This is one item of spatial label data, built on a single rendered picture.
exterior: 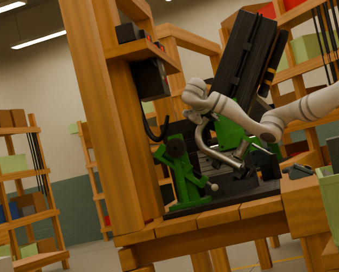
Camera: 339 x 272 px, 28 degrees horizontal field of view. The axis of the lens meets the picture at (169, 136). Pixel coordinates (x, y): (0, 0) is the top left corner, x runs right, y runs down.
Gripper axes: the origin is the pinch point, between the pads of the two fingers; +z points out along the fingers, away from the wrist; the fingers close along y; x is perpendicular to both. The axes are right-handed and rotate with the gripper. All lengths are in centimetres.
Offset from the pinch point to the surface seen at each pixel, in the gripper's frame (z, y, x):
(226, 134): 2.9, -10.3, 1.8
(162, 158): -23.8, -2.1, 26.4
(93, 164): 849, 386, 47
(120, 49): -39.1, 30.1, 2.1
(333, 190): -111, -68, 17
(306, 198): -51, -57, 14
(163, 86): -9.5, 19.4, 0.8
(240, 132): 3.0, -14.6, -1.7
